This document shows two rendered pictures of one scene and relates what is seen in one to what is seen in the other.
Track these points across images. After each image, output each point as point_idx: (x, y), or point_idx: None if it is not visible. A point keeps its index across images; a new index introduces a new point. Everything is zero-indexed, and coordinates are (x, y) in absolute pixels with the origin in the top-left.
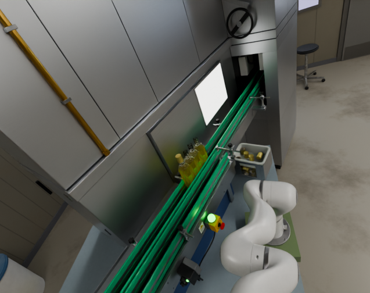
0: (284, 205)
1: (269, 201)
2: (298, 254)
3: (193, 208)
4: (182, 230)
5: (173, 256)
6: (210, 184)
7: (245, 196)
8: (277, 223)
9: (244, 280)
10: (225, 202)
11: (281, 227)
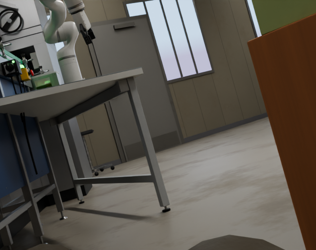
0: (71, 27)
1: (61, 26)
2: None
3: (4, 49)
4: (1, 38)
5: None
6: (13, 57)
7: (45, 28)
8: (74, 58)
9: None
10: None
11: (79, 69)
